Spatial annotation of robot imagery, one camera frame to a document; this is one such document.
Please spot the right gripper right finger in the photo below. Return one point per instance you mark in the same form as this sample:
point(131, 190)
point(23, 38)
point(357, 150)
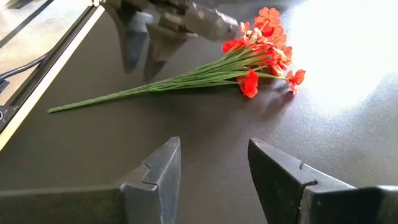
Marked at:
point(311, 202)

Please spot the black aluminium rig frame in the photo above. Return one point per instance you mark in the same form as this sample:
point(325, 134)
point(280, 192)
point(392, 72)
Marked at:
point(49, 63)

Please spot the red artificial flower bunch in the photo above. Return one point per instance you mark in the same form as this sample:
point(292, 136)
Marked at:
point(202, 76)

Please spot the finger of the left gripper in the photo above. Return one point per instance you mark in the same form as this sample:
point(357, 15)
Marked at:
point(133, 40)
point(161, 49)

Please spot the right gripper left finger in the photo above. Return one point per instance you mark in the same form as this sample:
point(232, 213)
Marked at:
point(93, 205)

